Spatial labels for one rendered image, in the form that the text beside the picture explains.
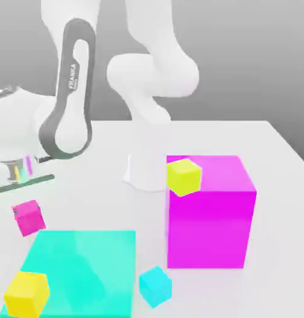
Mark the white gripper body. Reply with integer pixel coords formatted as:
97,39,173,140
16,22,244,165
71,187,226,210
0,173,56,199

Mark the small pink cube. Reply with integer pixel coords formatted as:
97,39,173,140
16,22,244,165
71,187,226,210
11,199,47,237

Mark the small lime yellow cube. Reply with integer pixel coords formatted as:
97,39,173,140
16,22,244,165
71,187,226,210
166,158,203,198

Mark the small cyan cube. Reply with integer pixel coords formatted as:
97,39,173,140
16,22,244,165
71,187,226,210
138,265,173,309

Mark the large turquoise box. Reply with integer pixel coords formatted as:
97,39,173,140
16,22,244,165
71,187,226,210
0,230,137,318

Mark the large magenta box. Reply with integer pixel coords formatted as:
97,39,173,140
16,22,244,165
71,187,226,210
166,155,257,270

